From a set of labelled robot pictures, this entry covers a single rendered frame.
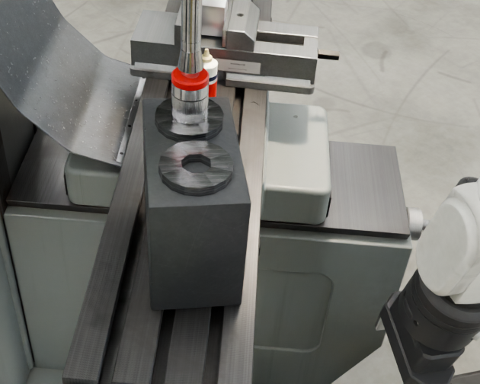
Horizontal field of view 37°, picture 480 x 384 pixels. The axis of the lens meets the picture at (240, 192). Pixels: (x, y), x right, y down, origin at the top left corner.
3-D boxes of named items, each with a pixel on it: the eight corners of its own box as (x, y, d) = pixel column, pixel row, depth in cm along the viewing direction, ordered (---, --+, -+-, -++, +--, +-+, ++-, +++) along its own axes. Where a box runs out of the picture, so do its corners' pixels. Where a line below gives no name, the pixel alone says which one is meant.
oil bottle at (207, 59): (216, 96, 133) (219, 43, 125) (215, 109, 129) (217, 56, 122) (194, 94, 133) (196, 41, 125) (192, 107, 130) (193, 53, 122)
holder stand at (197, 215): (223, 195, 113) (230, 87, 99) (242, 305, 96) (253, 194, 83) (145, 198, 111) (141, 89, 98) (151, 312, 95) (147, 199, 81)
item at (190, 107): (164, 113, 94) (163, 79, 90) (189, 99, 96) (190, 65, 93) (189, 129, 91) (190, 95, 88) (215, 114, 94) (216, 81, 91)
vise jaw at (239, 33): (259, 19, 141) (260, 1, 138) (254, 52, 131) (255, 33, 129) (228, 16, 141) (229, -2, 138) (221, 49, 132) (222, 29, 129)
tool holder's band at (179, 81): (163, 79, 90) (163, 72, 90) (190, 65, 93) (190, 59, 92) (190, 95, 88) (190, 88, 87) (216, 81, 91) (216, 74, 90)
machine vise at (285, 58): (315, 53, 146) (322, 4, 139) (314, 95, 135) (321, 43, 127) (144, 36, 147) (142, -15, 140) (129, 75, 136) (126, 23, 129)
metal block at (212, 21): (226, 21, 138) (228, -8, 134) (223, 37, 134) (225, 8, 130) (200, 18, 138) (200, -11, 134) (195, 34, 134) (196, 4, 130)
